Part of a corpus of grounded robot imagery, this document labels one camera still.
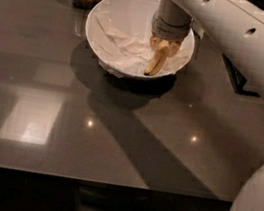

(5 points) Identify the black silver toaster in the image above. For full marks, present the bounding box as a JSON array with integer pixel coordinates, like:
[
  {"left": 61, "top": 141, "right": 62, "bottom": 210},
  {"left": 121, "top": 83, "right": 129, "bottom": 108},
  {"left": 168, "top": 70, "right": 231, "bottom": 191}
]
[{"left": 222, "top": 55, "right": 259, "bottom": 97}]

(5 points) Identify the yellow banana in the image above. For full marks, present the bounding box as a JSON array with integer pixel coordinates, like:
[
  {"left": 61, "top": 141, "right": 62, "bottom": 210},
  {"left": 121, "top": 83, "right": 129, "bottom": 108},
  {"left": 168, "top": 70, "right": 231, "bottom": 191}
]
[{"left": 144, "top": 40, "right": 169, "bottom": 76}]

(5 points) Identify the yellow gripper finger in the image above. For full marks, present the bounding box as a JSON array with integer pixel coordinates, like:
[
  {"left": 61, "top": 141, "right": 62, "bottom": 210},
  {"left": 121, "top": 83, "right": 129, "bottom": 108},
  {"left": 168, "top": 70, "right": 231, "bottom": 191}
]
[
  {"left": 149, "top": 33, "right": 161, "bottom": 51},
  {"left": 168, "top": 40, "right": 182, "bottom": 58}
]

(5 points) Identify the white crumpled paper towel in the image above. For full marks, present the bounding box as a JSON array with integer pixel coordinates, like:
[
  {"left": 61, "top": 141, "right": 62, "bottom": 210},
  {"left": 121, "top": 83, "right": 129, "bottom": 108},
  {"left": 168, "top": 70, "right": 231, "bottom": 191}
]
[{"left": 85, "top": 9, "right": 195, "bottom": 80}]

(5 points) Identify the white bowl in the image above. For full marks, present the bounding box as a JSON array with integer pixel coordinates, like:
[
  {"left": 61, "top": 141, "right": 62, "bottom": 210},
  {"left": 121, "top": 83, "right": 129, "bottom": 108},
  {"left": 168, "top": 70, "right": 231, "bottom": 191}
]
[{"left": 76, "top": 0, "right": 203, "bottom": 91}]

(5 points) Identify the white standing card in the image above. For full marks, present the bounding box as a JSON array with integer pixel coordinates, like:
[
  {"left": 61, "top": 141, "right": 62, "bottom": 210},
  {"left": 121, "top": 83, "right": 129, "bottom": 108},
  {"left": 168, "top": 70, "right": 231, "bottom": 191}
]
[{"left": 191, "top": 20, "right": 205, "bottom": 39}]

